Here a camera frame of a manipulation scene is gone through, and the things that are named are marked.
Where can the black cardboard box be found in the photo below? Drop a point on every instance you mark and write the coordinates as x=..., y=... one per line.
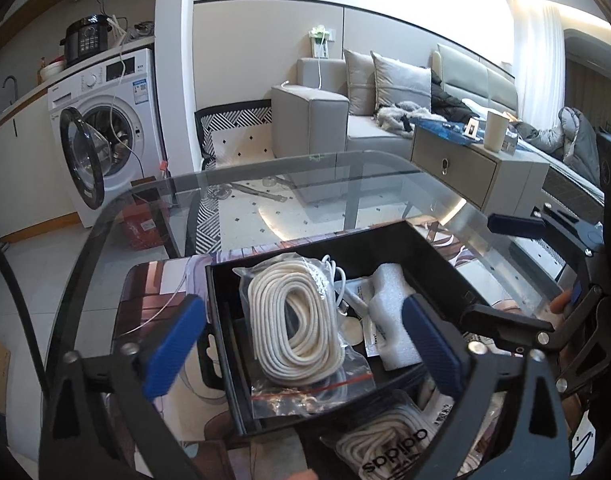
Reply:
x=225, y=360

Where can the white foam piece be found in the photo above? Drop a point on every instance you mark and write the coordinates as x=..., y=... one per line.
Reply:
x=390, y=305

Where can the small white photo frame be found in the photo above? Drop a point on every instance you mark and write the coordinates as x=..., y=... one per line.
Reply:
x=471, y=128

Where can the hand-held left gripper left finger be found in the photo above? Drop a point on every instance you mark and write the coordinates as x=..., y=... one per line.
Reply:
x=178, y=350

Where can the black jacket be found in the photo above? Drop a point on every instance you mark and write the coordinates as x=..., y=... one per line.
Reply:
x=450, y=102

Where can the pale padded headboard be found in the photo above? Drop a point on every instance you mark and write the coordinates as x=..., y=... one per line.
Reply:
x=485, y=80

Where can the beige drawer cabinet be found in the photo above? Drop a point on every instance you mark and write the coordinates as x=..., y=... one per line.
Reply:
x=465, y=165

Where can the white kitchen cabinet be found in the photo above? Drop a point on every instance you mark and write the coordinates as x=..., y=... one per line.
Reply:
x=30, y=170
x=20, y=30

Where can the beige sofa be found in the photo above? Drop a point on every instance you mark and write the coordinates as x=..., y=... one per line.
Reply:
x=310, y=120

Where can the wall socket with chargers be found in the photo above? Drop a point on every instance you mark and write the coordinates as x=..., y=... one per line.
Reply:
x=319, y=40

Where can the orange bottle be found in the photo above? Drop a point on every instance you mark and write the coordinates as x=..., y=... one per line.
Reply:
x=39, y=70

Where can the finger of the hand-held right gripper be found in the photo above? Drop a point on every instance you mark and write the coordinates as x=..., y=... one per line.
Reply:
x=505, y=327
x=520, y=225

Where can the patterned chair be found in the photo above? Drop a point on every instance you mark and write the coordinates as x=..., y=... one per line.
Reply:
x=245, y=140

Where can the small clear printed packet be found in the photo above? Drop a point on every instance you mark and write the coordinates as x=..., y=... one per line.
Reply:
x=374, y=337

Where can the black faucet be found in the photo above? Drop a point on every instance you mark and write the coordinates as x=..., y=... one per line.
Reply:
x=10, y=85

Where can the white washing machine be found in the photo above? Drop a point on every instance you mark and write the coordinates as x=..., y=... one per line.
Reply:
x=135, y=110

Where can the person's left hand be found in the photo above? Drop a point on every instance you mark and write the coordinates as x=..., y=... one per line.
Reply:
x=300, y=475

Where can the bagged white laces striped logo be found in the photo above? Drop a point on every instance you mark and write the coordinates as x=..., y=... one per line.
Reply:
x=385, y=450

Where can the brown curtain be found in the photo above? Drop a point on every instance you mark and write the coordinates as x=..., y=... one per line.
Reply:
x=593, y=80

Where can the grey furry cloth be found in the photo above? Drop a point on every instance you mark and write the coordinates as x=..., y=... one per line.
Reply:
x=400, y=115

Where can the white lower kitchen cabinet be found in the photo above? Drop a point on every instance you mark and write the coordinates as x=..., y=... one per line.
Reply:
x=30, y=170

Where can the blue tray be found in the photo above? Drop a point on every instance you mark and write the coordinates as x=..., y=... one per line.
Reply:
x=440, y=129

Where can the white sheer curtain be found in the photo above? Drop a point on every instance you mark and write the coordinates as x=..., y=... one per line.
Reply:
x=540, y=55

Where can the red box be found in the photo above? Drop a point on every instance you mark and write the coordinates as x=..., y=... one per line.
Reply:
x=143, y=225

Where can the small white box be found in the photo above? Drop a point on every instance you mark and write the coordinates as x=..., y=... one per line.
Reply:
x=511, y=143

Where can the white bowl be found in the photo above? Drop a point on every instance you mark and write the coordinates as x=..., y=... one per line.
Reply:
x=53, y=70

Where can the black pressure cooker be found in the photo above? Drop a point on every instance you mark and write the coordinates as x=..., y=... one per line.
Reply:
x=88, y=40

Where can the grey cushion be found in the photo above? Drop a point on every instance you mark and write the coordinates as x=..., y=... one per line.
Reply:
x=403, y=82
x=358, y=82

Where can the white upper kitchen cabinet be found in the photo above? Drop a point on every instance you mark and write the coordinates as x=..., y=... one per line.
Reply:
x=20, y=30

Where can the grey down comforter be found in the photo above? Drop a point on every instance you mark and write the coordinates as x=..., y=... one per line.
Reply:
x=575, y=145

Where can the person's right hand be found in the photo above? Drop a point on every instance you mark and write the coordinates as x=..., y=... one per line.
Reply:
x=560, y=304

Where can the cream cup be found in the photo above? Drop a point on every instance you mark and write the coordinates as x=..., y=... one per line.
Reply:
x=496, y=130

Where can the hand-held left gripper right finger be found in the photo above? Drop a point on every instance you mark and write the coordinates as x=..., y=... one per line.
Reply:
x=433, y=350

